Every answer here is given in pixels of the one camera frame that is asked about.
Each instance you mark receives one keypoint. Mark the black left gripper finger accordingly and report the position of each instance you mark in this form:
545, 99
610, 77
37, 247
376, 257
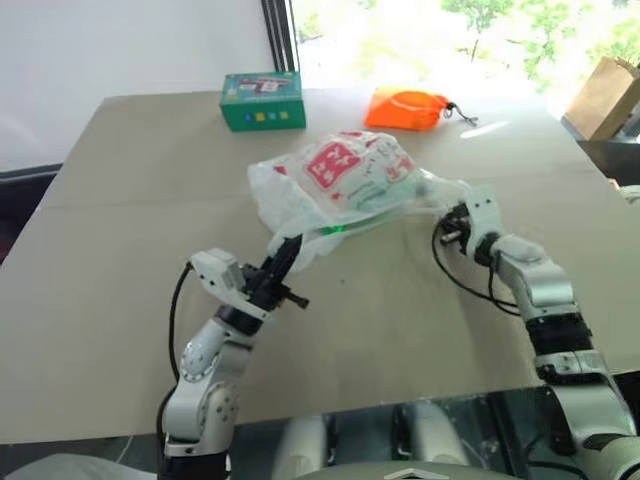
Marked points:
292, 260
282, 257

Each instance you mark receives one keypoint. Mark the grey robot torso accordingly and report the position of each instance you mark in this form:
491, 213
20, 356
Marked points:
410, 472

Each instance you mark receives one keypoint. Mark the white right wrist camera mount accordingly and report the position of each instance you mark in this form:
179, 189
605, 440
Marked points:
482, 215

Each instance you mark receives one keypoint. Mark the dark side table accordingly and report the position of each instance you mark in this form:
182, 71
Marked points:
612, 152

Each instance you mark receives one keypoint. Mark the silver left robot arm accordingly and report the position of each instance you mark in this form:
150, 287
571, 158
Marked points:
200, 360

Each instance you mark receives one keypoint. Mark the brown paper bag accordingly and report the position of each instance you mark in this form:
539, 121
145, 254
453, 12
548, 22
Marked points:
602, 100

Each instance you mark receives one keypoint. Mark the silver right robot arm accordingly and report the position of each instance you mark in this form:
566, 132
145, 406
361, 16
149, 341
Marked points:
550, 310

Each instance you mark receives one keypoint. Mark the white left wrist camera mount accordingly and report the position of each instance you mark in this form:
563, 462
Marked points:
222, 275

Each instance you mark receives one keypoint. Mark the silver rounded robot leg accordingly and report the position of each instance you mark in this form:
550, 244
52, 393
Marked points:
300, 447
440, 432

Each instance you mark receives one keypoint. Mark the brown cardboard table cover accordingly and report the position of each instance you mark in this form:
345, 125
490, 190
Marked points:
320, 280

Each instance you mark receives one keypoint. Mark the translucent plastic bag red print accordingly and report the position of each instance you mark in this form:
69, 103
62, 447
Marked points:
345, 175

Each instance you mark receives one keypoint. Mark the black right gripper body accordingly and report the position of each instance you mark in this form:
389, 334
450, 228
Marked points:
457, 235

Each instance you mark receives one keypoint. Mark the black window frame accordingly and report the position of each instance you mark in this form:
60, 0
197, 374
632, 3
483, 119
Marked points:
280, 35

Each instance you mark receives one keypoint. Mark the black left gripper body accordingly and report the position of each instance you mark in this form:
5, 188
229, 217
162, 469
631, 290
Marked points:
267, 292

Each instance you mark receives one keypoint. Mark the green cardboard box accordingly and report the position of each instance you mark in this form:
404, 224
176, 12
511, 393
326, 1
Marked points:
262, 102

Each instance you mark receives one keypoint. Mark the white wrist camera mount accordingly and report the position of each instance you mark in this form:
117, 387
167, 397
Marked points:
222, 275
482, 215

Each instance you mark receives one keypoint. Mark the dark red-black object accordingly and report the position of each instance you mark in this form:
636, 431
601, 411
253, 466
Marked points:
22, 210

